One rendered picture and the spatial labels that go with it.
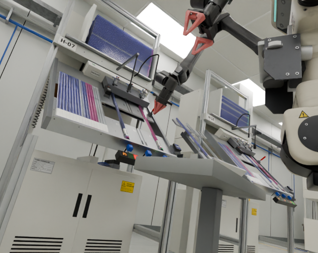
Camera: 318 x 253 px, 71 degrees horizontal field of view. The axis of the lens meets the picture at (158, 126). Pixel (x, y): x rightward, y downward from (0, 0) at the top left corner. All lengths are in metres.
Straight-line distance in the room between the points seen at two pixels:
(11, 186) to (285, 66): 0.98
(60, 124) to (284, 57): 0.84
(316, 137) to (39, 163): 1.14
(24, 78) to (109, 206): 2.10
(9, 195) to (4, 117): 2.05
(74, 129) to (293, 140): 0.79
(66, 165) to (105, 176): 0.23
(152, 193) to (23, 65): 2.46
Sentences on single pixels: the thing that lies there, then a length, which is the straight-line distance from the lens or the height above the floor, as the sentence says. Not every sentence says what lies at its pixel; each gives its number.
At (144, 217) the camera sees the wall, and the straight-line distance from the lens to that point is 3.56.
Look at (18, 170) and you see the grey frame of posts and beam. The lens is 0.94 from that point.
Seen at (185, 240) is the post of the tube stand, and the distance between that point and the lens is 1.49.
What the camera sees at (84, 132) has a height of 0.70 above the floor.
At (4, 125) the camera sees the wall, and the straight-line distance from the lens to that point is 2.93.
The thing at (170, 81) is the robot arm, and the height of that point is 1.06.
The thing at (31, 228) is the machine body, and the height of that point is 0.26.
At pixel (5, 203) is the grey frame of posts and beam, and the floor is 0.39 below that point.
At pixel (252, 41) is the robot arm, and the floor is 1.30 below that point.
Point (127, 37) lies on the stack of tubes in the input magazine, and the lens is 1.86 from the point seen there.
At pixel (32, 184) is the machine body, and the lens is 1.26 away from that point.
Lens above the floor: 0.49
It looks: 18 degrees up
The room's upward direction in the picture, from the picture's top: 10 degrees clockwise
